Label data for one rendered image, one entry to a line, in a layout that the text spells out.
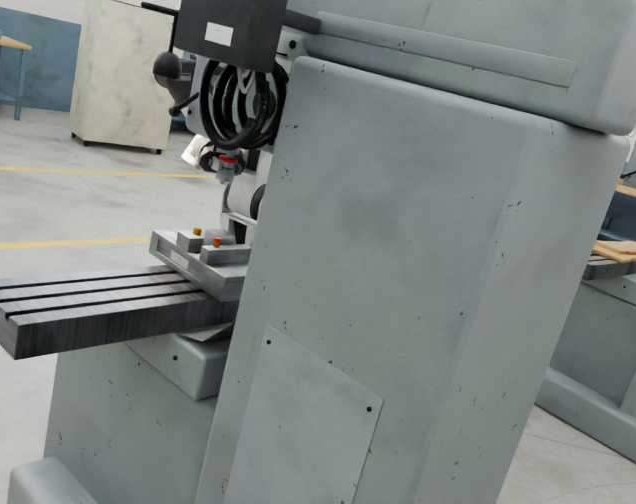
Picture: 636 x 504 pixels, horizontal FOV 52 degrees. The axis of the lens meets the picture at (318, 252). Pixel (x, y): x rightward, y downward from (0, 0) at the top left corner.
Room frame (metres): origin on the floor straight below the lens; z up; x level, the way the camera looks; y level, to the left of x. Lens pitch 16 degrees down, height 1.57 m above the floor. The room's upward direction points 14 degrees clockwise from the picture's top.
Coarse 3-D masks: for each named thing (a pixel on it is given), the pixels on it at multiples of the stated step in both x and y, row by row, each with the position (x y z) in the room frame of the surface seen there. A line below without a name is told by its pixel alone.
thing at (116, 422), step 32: (64, 352) 1.78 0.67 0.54; (96, 352) 1.68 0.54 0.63; (128, 352) 1.59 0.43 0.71; (64, 384) 1.77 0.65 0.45; (96, 384) 1.66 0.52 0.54; (128, 384) 1.57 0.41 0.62; (160, 384) 1.49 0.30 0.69; (64, 416) 1.75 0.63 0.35; (96, 416) 1.65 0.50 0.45; (128, 416) 1.55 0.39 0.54; (160, 416) 1.47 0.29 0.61; (192, 416) 1.40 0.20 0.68; (64, 448) 1.73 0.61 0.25; (96, 448) 1.63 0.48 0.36; (128, 448) 1.54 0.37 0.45; (160, 448) 1.46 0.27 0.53; (192, 448) 1.38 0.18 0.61; (96, 480) 1.61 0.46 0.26; (128, 480) 1.52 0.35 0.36; (160, 480) 1.44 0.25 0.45; (192, 480) 1.37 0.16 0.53
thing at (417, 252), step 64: (320, 64) 1.22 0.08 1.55; (320, 128) 1.19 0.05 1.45; (384, 128) 1.11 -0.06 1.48; (448, 128) 1.03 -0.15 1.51; (512, 128) 0.97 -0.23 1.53; (576, 128) 1.09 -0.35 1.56; (320, 192) 1.17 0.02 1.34; (384, 192) 1.08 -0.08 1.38; (448, 192) 1.01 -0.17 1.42; (512, 192) 0.96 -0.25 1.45; (576, 192) 1.14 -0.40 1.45; (256, 256) 1.25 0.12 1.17; (320, 256) 1.15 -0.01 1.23; (384, 256) 1.06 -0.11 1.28; (448, 256) 0.99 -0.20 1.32; (512, 256) 1.01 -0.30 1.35; (576, 256) 1.24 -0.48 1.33; (256, 320) 1.22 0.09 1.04; (320, 320) 1.12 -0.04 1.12; (384, 320) 1.04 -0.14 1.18; (448, 320) 0.97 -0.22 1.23; (512, 320) 1.08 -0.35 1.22; (256, 384) 1.19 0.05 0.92; (320, 384) 1.09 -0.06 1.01; (384, 384) 1.02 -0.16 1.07; (448, 384) 0.96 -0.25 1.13; (512, 384) 1.17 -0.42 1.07; (256, 448) 1.16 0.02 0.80; (320, 448) 1.07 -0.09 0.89; (384, 448) 1.00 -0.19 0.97; (448, 448) 1.02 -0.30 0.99; (512, 448) 1.27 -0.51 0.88
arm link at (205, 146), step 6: (204, 138) 1.79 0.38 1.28; (198, 144) 1.78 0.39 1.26; (204, 144) 1.75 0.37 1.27; (210, 144) 1.76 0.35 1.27; (198, 150) 1.76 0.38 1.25; (204, 150) 1.70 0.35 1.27; (210, 150) 1.69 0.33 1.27; (198, 156) 1.75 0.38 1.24; (204, 156) 1.68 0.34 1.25; (210, 156) 1.68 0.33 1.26; (216, 156) 1.69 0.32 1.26; (234, 156) 1.72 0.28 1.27; (240, 156) 1.72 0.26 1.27; (198, 162) 1.69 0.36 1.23; (204, 162) 1.69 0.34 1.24; (240, 162) 1.73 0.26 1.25; (204, 168) 1.68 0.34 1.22; (210, 168) 1.69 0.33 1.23; (234, 174) 1.72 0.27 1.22
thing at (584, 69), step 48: (336, 0) 1.38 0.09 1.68; (384, 0) 1.30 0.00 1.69; (432, 0) 1.24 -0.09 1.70; (480, 0) 1.18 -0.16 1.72; (528, 0) 1.13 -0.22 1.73; (576, 0) 1.08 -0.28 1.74; (624, 0) 1.04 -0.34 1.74; (336, 48) 1.36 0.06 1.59; (384, 48) 1.28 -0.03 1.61; (432, 48) 1.22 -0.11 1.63; (480, 48) 1.16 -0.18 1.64; (528, 48) 1.11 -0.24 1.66; (576, 48) 1.06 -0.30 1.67; (624, 48) 1.05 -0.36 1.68; (480, 96) 1.15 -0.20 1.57; (528, 96) 1.09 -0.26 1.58; (576, 96) 1.05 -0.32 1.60; (624, 96) 1.10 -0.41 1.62
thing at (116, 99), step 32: (96, 0) 7.29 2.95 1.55; (96, 32) 7.18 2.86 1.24; (128, 32) 7.36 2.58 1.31; (160, 32) 7.60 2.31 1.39; (96, 64) 7.17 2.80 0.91; (128, 64) 7.40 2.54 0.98; (96, 96) 7.20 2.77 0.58; (128, 96) 7.43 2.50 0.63; (160, 96) 7.68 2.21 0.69; (96, 128) 7.23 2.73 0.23; (128, 128) 7.47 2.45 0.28; (160, 128) 7.73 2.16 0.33
